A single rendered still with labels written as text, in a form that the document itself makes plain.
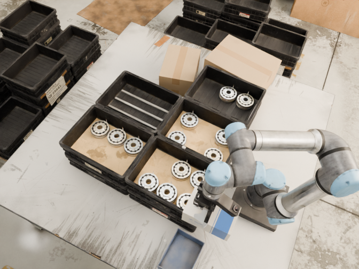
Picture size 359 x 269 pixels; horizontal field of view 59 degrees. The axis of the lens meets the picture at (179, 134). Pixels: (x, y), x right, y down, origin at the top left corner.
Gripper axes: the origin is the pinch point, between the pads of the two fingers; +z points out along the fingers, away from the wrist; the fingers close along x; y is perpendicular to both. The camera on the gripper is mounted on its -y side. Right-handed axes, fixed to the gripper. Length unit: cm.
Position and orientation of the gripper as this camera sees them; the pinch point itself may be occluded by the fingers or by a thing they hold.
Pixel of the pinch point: (211, 212)
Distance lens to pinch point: 131.4
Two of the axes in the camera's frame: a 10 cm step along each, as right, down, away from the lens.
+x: -4.3, 7.5, -5.0
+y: -9.0, -3.8, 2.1
